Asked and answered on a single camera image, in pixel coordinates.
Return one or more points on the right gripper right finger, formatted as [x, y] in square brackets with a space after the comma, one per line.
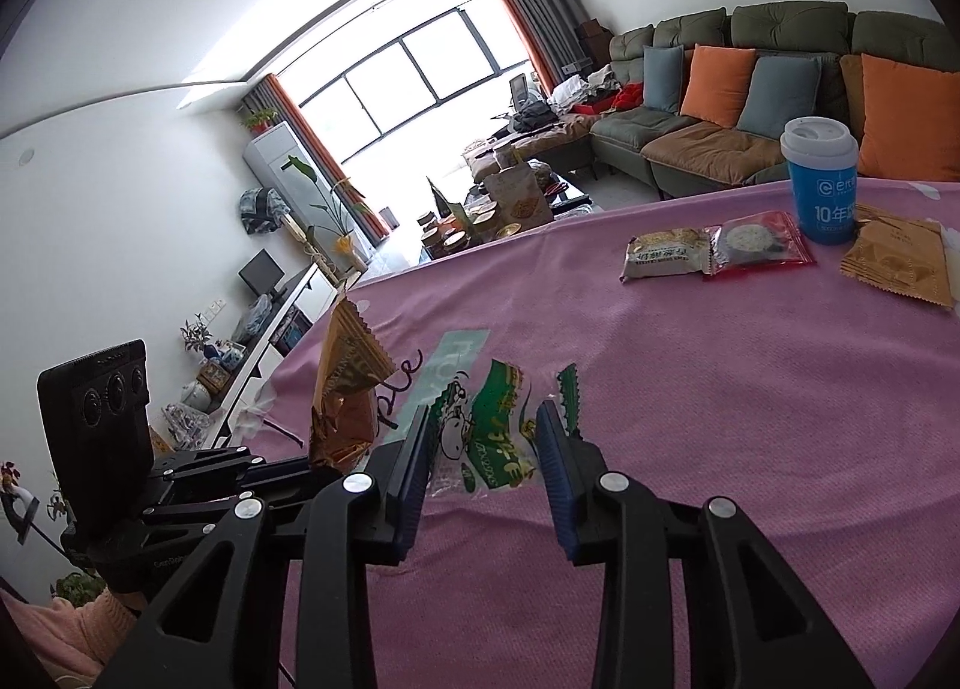
[694, 595]

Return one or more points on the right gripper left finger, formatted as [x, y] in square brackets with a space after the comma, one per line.
[217, 621]

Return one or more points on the tall green potted plant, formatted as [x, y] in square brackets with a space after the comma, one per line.
[341, 223]

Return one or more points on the grey orange curtain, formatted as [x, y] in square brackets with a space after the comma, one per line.
[269, 94]
[553, 35]

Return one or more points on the orange cushion far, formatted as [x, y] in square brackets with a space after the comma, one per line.
[718, 85]

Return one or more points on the white standing air conditioner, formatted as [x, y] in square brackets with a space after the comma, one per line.
[268, 157]

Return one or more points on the pink floral blanket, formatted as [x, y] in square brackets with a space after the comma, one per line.
[826, 408]

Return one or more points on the brown gold snack wrapper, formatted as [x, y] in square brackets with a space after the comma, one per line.
[352, 364]

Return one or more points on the orange cushion near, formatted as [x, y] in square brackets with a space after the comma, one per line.
[910, 122]

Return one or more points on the small black monitor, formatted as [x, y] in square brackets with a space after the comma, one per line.
[262, 274]

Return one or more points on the white tv cabinet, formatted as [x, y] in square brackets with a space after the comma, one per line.
[303, 299]

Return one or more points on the grey orange left curtain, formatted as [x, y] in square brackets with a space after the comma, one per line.
[269, 94]

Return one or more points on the blue grey cushion far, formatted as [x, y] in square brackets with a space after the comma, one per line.
[663, 78]

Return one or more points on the green white snack wrapper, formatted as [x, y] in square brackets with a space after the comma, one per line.
[487, 431]

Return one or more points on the red round-cake snack packet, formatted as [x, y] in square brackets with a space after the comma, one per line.
[766, 240]

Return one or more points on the grey orange right curtain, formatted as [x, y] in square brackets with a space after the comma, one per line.
[553, 35]

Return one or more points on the orange cushion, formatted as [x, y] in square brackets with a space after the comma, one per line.
[718, 85]
[910, 122]

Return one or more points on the blue white lidded cup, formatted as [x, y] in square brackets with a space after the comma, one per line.
[822, 158]

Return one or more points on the glass coffee table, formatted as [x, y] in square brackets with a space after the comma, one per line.
[505, 203]

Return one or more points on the blue grey cushion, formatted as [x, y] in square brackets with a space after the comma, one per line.
[663, 78]
[781, 88]

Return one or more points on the green sectional sofa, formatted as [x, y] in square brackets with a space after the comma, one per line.
[682, 156]

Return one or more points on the left hand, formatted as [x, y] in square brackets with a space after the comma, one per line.
[98, 603]

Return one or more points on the orange brown snack packet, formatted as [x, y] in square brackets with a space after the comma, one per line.
[903, 256]

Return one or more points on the beige cracker snack packet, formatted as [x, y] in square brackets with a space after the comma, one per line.
[670, 252]

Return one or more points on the blue grey cushion near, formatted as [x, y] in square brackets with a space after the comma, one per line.
[781, 88]

